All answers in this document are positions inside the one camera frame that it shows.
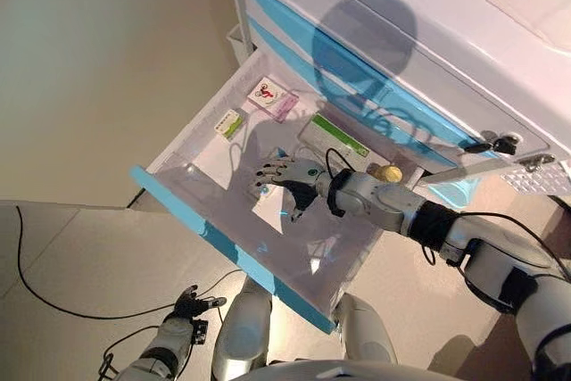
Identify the yellow round container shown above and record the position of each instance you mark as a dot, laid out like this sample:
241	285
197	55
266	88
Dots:
389	173

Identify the white cart side bin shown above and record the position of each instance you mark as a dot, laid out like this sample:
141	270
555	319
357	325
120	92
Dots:
238	42

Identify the blue white cart drawer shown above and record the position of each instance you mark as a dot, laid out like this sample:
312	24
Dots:
276	48
285	10
209	231

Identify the silver cart latch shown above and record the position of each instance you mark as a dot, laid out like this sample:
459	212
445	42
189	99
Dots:
537	162

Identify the black cart key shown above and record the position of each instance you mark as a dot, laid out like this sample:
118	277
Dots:
499	144

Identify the grey robot right leg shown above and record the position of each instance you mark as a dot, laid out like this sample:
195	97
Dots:
366	332

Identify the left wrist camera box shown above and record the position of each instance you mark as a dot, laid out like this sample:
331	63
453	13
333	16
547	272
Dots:
200	332

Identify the grey robot torso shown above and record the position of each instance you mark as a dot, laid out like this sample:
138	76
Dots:
348	372

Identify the pink white medicine box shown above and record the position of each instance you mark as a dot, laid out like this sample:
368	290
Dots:
270	97

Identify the white medical cart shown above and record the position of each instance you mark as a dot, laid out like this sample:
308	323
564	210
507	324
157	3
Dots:
446	42

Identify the large green white medicine box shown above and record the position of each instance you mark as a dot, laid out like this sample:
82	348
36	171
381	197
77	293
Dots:
334	138

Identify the white perforated plastic basket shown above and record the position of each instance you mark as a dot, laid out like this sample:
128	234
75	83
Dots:
535	181

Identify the small green white medicine box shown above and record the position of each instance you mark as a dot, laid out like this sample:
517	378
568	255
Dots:
228	123

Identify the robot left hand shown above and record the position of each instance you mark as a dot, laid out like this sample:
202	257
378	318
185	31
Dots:
189	305

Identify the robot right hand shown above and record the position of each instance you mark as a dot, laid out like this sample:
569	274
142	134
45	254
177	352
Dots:
299	176

